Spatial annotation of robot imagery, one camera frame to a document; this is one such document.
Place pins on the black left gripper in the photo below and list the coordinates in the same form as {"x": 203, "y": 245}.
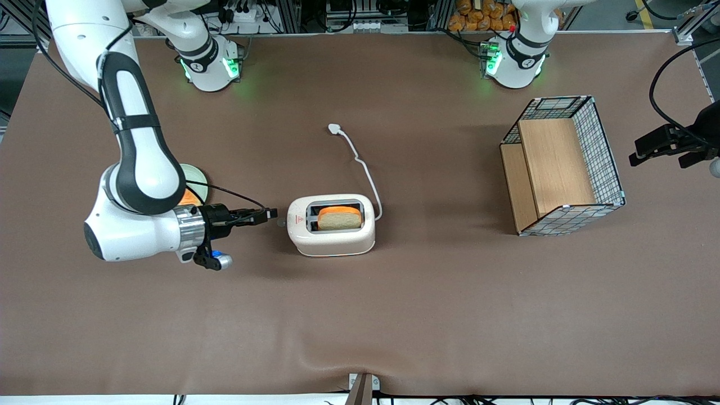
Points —
{"x": 707, "y": 121}

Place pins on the aluminium frame profile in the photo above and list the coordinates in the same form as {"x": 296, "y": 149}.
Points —
{"x": 694, "y": 22}
{"x": 22, "y": 25}

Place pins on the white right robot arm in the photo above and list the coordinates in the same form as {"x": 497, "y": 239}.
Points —
{"x": 140, "y": 169}

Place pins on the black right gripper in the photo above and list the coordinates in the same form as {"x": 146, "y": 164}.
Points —
{"x": 216, "y": 217}

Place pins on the brown table mat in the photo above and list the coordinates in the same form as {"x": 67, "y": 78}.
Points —
{"x": 360, "y": 315}

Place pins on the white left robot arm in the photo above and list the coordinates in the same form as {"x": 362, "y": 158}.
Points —
{"x": 517, "y": 64}

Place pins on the triangular orange pastry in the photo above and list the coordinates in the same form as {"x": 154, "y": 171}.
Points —
{"x": 191, "y": 198}

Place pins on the wooden stepped shelf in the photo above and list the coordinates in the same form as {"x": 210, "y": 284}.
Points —
{"x": 554, "y": 166}

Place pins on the bag of bread rolls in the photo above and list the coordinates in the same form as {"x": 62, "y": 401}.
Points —
{"x": 478, "y": 16}

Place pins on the pale green round plate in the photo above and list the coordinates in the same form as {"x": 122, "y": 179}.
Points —
{"x": 197, "y": 175}

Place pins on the white power strip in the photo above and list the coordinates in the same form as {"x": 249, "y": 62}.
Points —
{"x": 243, "y": 14}

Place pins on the white two-slot toaster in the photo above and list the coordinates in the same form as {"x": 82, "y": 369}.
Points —
{"x": 332, "y": 242}

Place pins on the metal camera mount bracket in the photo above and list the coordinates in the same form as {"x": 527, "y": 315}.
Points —
{"x": 363, "y": 388}

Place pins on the bread slice with orange crust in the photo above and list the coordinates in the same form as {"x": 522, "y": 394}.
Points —
{"x": 339, "y": 219}

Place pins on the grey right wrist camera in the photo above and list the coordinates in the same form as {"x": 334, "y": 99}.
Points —
{"x": 216, "y": 260}

